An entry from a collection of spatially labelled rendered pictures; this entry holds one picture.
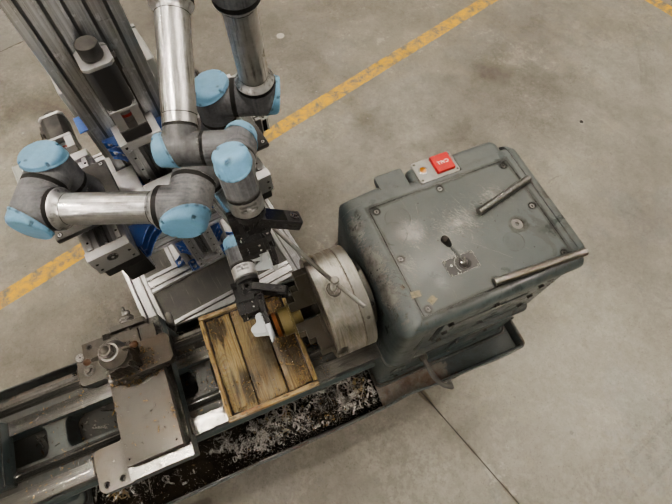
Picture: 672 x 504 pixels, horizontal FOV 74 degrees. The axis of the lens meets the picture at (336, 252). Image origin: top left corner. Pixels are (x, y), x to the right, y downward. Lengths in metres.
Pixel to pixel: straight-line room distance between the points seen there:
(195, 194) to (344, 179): 1.79
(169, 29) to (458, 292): 0.92
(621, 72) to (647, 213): 1.19
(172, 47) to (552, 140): 2.73
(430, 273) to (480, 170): 0.38
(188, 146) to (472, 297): 0.79
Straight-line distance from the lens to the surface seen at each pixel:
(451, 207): 1.35
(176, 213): 1.16
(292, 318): 1.31
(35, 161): 1.45
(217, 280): 2.40
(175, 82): 1.06
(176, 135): 1.03
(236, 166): 0.90
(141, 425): 1.51
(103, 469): 1.61
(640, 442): 2.81
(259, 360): 1.54
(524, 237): 1.37
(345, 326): 1.23
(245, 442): 1.81
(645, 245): 3.23
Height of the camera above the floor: 2.37
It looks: 65 degrees down
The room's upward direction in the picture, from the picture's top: 1 degrees clockwise
